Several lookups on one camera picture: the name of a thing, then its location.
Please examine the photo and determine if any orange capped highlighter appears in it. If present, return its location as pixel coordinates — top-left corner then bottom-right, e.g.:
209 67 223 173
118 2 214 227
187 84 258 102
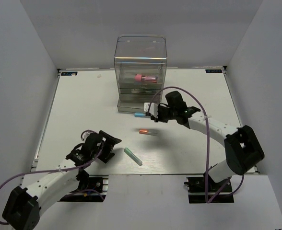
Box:
139 129 158 136

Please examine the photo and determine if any blue capped highlighter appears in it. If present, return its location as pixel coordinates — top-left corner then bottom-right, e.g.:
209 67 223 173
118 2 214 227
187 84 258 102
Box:
134 113 150 118

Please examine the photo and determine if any green capped highlighter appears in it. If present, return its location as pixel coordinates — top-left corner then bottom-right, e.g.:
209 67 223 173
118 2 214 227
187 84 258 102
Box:
124 148 142 166

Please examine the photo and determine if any clear drawer organizer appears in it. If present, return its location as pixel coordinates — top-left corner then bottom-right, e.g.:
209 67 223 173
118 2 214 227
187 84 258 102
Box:
114 34 167 113

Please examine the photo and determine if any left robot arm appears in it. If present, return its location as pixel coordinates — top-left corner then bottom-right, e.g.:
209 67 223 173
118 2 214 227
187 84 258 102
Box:
2 130 121 230

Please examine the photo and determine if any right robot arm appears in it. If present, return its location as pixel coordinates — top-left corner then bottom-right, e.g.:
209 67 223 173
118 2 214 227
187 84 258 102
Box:
144 91 265 191

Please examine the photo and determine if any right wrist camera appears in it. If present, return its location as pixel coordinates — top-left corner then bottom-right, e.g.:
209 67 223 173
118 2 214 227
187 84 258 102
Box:
143 103 158 118

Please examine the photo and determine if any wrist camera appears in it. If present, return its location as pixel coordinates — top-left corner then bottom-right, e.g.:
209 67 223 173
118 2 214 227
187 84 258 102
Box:
81 130 93 141
143 103 158 118

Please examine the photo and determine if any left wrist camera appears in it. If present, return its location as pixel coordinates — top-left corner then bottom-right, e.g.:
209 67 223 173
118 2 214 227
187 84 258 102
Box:
81 130 93 141

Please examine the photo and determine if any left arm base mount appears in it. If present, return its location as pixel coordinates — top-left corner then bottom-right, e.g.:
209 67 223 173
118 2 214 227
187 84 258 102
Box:
60 176 108 203

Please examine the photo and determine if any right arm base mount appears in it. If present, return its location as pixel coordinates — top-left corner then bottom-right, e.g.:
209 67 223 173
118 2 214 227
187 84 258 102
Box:
184 176 234 204

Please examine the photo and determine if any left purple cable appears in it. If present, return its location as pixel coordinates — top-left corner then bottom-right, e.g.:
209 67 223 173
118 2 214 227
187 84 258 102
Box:
0 129 106 225

